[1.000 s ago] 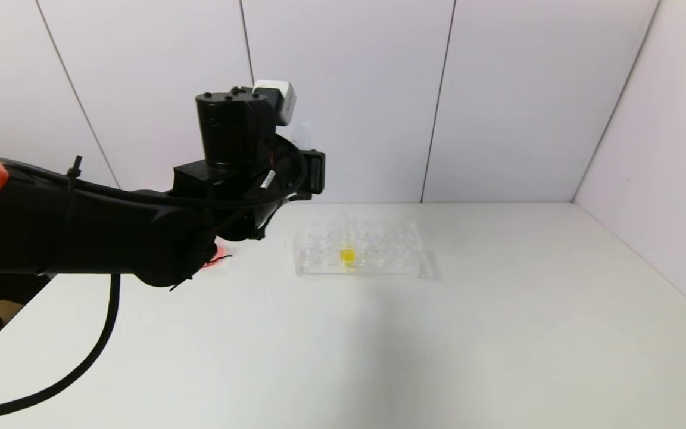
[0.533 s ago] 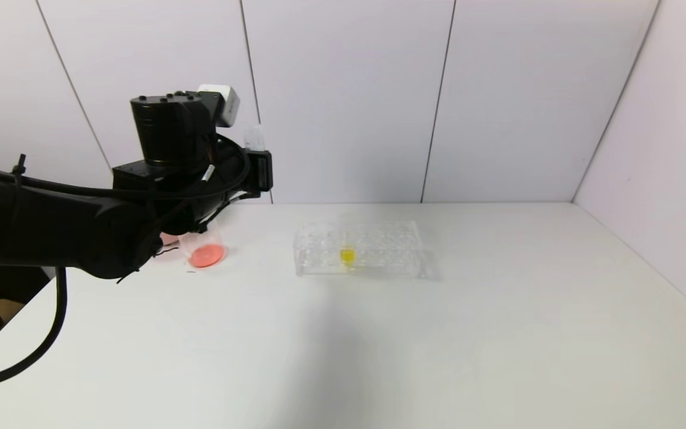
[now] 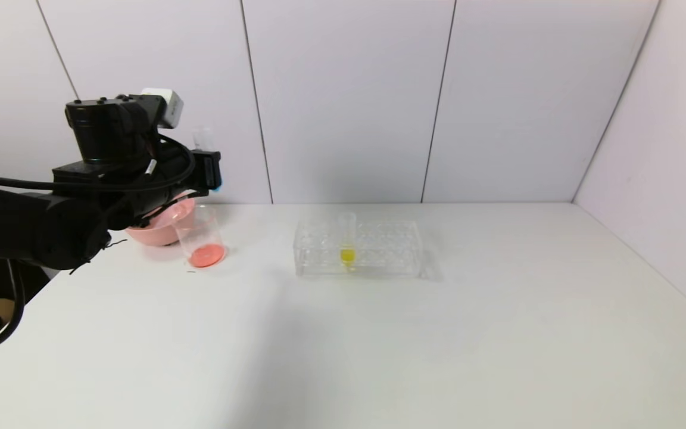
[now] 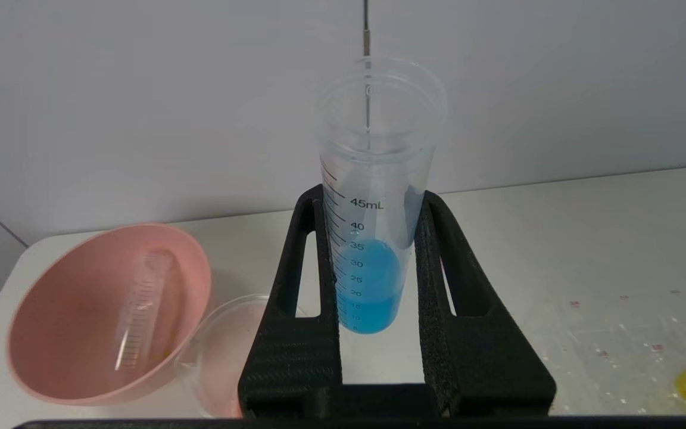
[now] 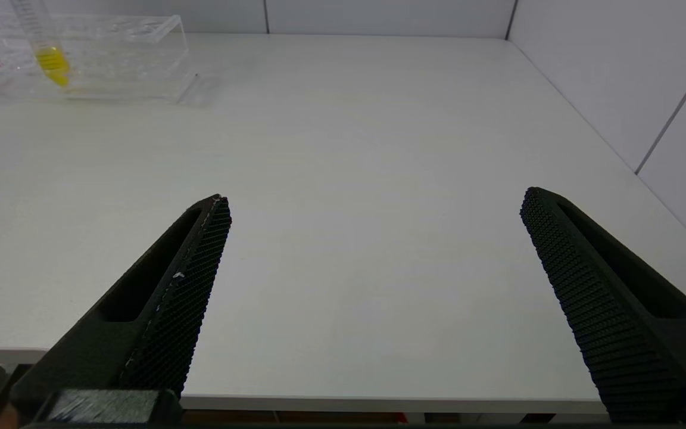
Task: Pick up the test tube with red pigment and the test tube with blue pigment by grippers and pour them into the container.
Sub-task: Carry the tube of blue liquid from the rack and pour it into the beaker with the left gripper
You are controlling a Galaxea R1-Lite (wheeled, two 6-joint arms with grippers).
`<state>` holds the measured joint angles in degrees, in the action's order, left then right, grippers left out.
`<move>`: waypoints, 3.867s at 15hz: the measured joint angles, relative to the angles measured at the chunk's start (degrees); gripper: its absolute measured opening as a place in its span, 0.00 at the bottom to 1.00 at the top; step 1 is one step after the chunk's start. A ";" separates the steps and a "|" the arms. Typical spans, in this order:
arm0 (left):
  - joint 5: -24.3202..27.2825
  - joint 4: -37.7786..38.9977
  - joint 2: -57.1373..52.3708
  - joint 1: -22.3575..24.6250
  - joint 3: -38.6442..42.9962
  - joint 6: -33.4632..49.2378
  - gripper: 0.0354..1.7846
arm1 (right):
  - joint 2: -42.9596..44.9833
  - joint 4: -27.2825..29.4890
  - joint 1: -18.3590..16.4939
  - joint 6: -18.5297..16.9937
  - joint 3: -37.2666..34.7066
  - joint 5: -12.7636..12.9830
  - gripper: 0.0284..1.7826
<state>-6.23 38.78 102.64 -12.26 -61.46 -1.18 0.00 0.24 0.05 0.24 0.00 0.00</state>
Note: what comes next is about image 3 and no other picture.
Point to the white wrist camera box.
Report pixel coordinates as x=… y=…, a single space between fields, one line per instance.
x=167 y=106

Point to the clear glass beaker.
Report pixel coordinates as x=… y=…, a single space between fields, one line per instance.
x=203 y=247

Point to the clear acrylic test tube rack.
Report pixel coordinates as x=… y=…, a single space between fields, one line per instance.
x=379 y=250

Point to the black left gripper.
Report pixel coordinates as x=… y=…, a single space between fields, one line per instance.
x=208 y=171

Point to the test tube with blue pigment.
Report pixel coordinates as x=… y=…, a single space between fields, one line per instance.
x=203 y=140

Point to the pink plastic bowl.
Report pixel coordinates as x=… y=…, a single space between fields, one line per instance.
x=164 y=229

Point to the test tube with yellow pigment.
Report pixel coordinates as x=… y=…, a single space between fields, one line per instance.
x=348 y=255

